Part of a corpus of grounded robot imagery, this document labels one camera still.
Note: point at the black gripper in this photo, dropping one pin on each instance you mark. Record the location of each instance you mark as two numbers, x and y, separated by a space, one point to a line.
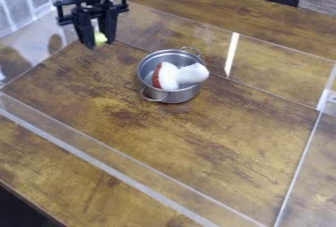
81 20

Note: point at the small metal pot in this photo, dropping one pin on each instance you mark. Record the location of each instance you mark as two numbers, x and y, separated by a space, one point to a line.
180 57

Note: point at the white mushroom toy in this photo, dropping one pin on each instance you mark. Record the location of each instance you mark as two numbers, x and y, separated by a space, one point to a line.
168 76

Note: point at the clear acrylic barrier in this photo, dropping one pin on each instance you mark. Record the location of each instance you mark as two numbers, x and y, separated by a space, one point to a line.
188 201

